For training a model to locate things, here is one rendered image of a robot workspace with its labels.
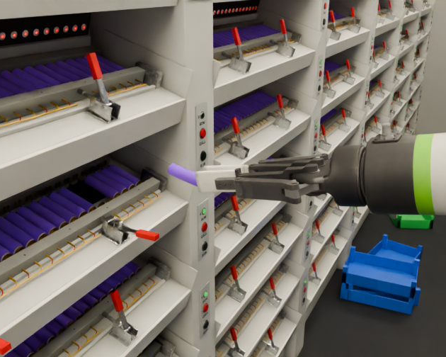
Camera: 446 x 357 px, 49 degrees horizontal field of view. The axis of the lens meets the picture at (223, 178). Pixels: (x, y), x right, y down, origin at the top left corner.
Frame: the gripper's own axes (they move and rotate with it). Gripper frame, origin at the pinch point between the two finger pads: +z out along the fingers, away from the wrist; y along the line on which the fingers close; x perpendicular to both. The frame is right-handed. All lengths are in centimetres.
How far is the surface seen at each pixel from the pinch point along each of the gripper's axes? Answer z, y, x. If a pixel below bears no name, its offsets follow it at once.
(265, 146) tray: 16, -49, 8
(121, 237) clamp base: 15.8, 6.2, 7.0
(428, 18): 16, -363, -3
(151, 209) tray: 18.6, -5.1, 7.1
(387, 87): 22, -222, 24
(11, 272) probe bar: 19.8, 22.3, 4.5
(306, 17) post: 13, -83, -20
